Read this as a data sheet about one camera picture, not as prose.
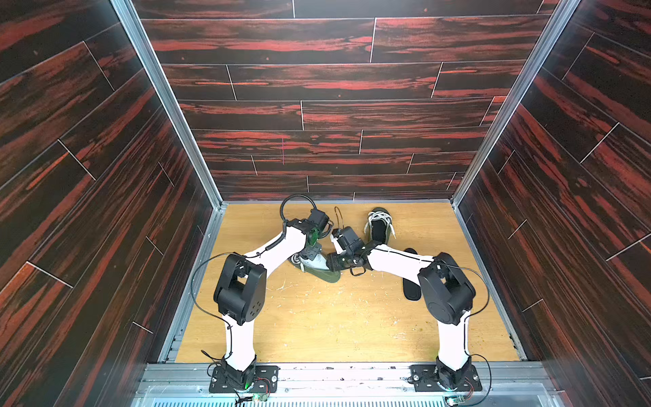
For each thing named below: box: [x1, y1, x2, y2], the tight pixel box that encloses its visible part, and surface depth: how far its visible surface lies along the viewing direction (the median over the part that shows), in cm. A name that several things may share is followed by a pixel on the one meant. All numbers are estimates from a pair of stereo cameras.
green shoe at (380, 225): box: [363, 206, 398, 245], surface depth 104 cm
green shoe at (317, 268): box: [289, 253, 341, 284], surface depth 95 cm
